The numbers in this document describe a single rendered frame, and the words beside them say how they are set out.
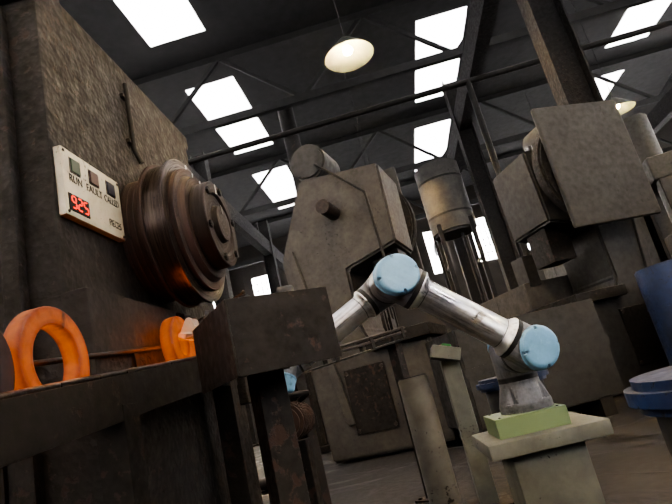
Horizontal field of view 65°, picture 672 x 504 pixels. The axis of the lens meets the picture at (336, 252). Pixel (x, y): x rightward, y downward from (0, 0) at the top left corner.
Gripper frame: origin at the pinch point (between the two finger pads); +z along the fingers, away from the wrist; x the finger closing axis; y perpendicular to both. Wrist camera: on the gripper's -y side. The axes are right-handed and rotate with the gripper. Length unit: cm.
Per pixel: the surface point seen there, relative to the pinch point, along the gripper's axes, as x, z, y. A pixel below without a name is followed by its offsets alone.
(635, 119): -642, -397, 367
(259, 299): 46, -36, 5
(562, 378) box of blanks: -225, -158, -10
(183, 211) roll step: -0.6, 1.9, 36.1
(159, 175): 3.0, 8.5, 45.9
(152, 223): 5.0, 8.0, 31.0
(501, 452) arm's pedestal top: -12, -86, -27
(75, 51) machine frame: 13, 33, 81
